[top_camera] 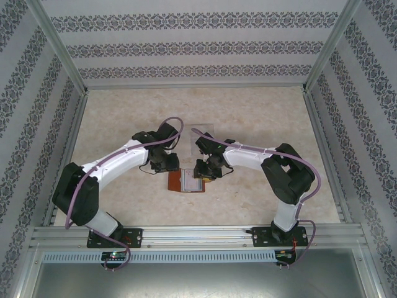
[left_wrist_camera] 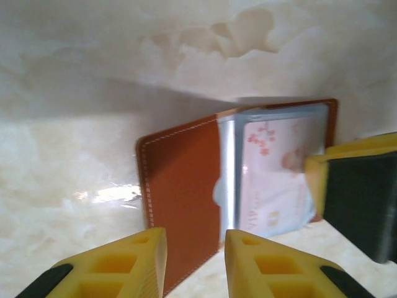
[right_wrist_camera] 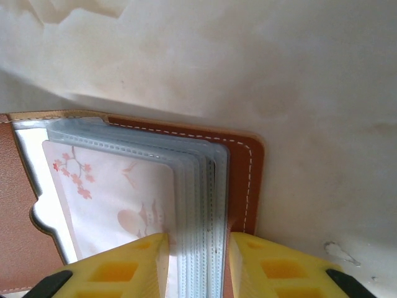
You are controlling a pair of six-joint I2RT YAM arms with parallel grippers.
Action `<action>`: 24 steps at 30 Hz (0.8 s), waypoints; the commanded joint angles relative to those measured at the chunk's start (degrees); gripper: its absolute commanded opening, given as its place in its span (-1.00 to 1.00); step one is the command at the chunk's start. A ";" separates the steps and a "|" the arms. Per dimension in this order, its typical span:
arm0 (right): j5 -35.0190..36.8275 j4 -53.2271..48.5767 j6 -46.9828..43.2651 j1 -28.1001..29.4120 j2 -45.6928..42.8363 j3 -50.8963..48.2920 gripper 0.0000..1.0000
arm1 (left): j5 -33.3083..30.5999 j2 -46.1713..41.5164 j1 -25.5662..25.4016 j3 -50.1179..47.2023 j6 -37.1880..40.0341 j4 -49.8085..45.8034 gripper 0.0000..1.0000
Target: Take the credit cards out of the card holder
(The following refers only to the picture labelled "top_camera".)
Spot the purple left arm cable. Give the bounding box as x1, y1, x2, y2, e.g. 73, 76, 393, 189
65, 117, 184, 271

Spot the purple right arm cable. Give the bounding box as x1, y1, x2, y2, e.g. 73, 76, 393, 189
189, 127, 320, 268

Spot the aluminium mounting rail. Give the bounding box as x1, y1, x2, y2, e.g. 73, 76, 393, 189
29, 225, 368, 249

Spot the aluminium frame post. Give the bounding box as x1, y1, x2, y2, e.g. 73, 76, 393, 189
303, 0, 363, 93
26, 0, 89, 94

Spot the white card with pink print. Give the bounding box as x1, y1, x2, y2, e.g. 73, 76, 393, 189
182, 169, 205, 191

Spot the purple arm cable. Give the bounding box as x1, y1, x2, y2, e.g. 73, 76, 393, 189
189, 127, 320, 268
65, 117, 184, 271

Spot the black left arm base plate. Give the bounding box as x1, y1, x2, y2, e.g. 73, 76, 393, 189
86, 228, 144, 250

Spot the slotted grey cable duct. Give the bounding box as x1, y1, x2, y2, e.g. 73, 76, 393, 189
42, 250, 277, 264

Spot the aluminium table side rail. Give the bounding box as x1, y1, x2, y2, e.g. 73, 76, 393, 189
302, 89, 354, 224

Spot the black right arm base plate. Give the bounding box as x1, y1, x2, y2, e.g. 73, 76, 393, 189
251, 226, 310, 248

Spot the brown leather card holder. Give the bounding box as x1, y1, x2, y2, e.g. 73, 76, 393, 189
167, 169, 207, 194

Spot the clear acrylic card stand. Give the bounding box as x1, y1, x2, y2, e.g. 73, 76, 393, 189
188, 123, 215, 158

